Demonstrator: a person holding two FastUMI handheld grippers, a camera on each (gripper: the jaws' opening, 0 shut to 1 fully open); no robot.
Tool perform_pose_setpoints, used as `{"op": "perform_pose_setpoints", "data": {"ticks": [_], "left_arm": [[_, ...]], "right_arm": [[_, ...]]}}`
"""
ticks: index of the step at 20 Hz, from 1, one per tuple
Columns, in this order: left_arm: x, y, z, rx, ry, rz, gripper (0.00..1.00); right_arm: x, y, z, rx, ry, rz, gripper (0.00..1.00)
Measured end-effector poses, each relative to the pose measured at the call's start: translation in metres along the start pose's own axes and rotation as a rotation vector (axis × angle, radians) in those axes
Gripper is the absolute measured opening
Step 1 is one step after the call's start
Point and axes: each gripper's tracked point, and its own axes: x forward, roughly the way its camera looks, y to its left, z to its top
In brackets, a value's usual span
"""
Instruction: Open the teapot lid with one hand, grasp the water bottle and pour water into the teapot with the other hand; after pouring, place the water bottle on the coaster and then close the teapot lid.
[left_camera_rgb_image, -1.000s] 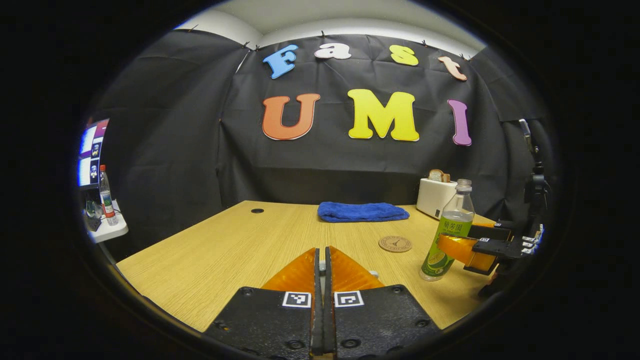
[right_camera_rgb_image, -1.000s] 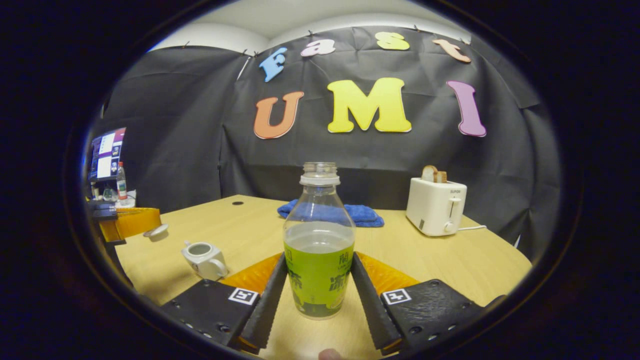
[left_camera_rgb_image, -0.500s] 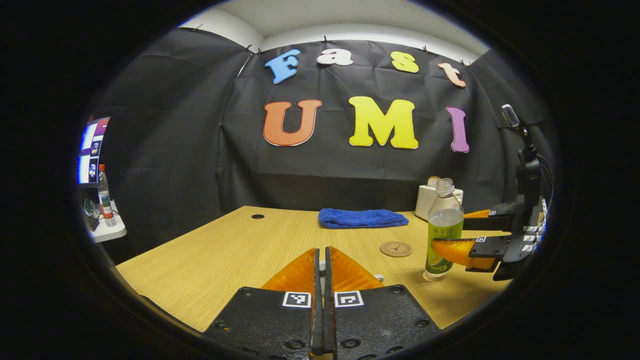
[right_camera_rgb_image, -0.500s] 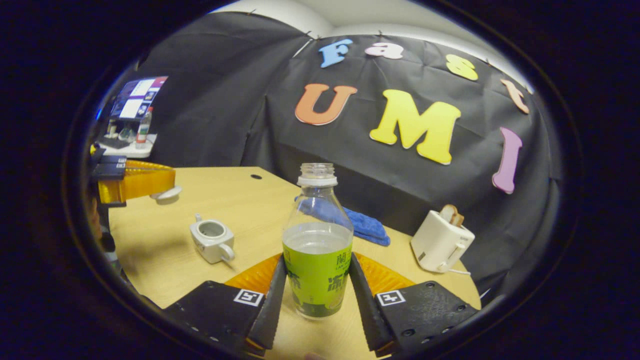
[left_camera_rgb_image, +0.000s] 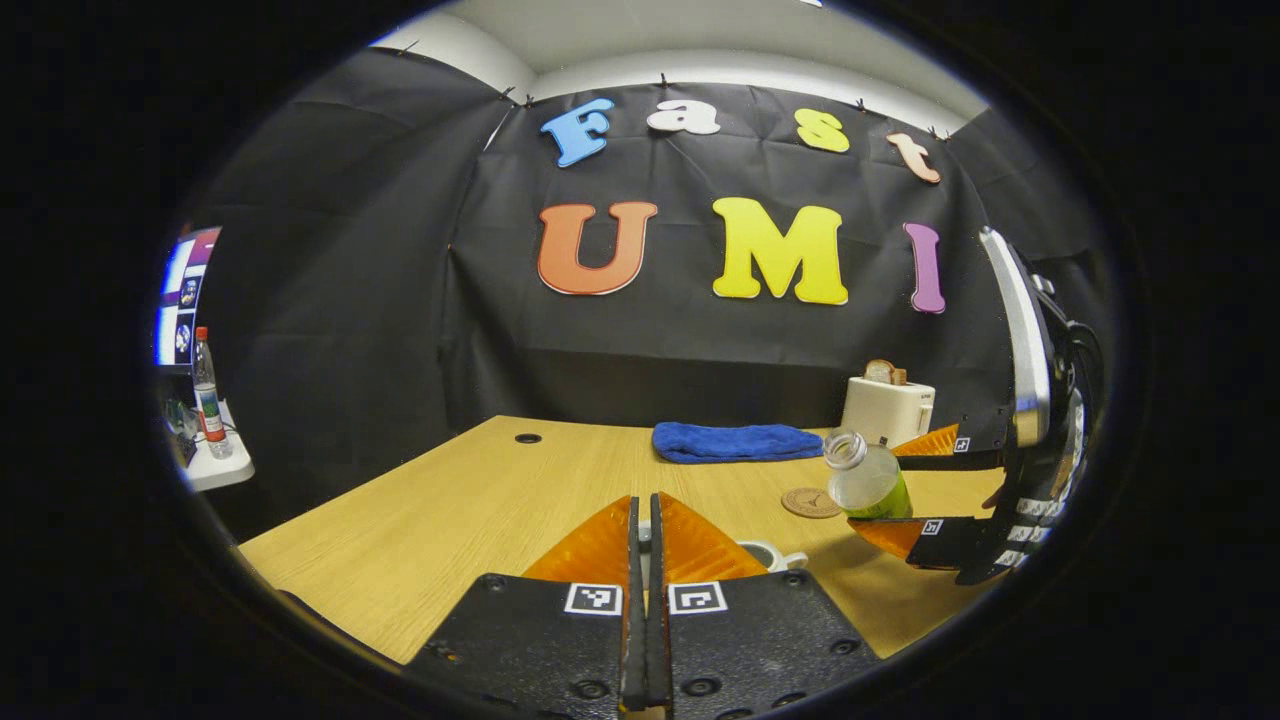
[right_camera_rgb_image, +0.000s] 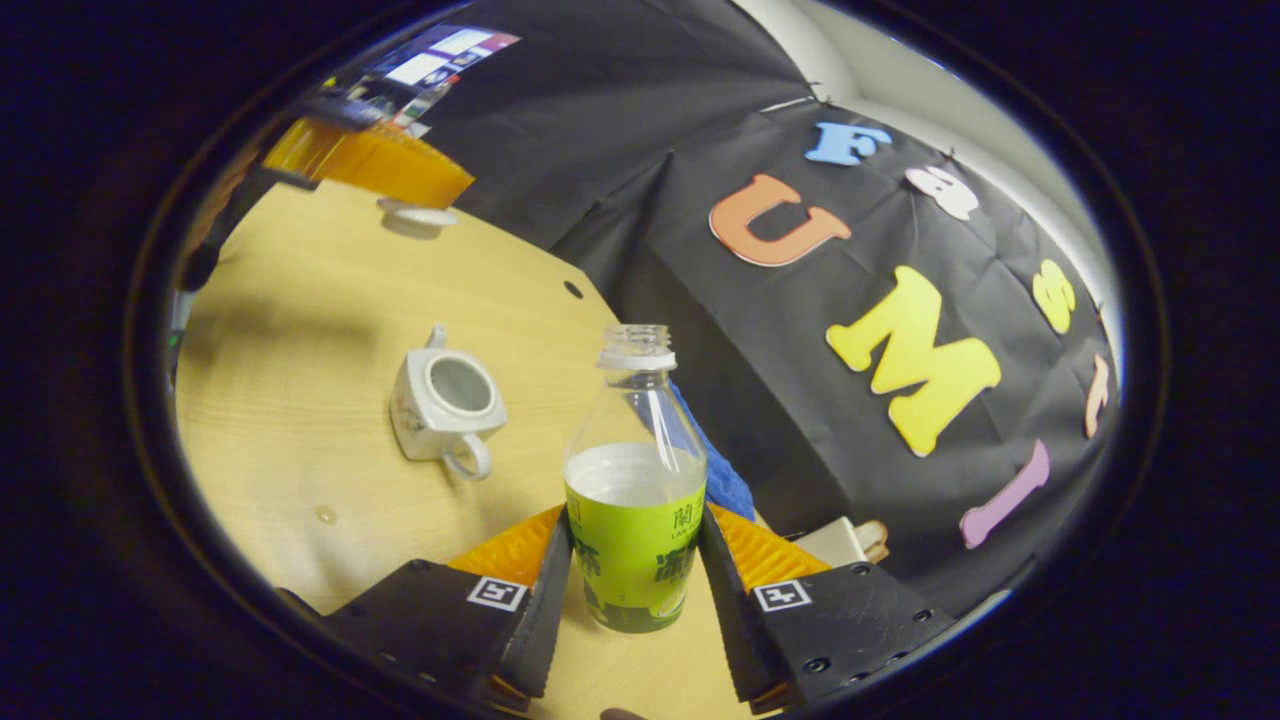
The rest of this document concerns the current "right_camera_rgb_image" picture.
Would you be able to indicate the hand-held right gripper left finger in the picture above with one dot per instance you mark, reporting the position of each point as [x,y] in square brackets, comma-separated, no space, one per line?
[540,620]

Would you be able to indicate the computer monitor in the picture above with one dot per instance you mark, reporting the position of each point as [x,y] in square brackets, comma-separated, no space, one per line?
[440,65]

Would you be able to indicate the blue folded towel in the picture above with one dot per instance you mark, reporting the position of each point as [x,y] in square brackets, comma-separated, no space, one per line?
[725,480]

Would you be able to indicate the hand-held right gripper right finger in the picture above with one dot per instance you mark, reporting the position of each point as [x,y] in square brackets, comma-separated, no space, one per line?
[735,620]

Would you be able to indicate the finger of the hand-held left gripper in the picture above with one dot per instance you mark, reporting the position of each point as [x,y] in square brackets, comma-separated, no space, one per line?
[380,165]

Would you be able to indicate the toasted bread slice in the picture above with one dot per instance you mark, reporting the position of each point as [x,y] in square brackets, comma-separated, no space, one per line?
[875,540]

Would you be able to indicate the black backdrop cloth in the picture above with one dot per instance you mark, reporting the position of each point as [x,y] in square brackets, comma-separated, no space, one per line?
[620,110]

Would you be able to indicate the green label water bottle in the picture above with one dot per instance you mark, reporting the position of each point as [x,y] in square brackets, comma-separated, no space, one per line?
[635,540]

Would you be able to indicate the white ceramic teacup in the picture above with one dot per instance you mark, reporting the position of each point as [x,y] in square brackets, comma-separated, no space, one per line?
[420,420]

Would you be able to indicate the white toaster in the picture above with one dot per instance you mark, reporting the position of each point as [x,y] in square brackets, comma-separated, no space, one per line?
[830,540]

